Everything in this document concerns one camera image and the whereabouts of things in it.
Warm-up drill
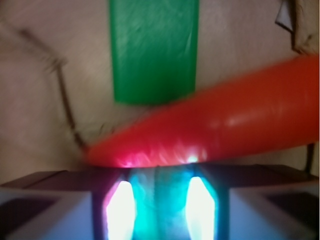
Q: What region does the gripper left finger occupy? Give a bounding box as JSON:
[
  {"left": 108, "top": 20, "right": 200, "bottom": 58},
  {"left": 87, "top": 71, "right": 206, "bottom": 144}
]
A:
[{"left": 0, "top": 169, "right": 135, "bottom": 240}]

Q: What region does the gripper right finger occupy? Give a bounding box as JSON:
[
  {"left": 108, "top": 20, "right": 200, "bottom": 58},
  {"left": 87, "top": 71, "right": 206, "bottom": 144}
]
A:
[{"left": 186, "top": 163, "right": 320, "bottom": 240}]

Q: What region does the green rectangular block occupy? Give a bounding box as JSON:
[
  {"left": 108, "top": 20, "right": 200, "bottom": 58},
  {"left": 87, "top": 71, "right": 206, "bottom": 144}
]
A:
[{"left": 109, "top": 0, "right": 200, "bottom": 105}]

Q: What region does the orange toy carrot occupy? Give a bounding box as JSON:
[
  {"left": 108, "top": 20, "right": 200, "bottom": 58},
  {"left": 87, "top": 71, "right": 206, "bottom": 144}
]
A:
[{"left": 85, "top": 55, "right": 320, "bottom": 168}]

